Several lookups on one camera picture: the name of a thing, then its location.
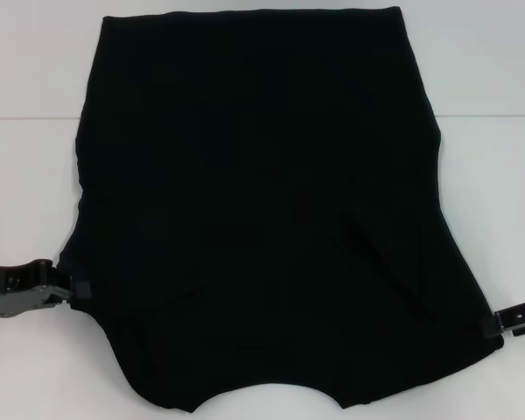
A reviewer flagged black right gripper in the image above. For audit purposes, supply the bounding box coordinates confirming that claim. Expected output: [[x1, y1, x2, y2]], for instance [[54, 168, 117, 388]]
[[480, 291, 525, 338]]

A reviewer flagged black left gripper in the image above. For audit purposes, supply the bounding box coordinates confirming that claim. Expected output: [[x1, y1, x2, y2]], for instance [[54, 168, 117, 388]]
[[0, 257, 93, 320]]

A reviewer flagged black shirt with white print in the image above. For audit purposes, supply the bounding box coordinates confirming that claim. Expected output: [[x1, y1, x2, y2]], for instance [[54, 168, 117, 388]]
[[54, 4, 505, 420]]

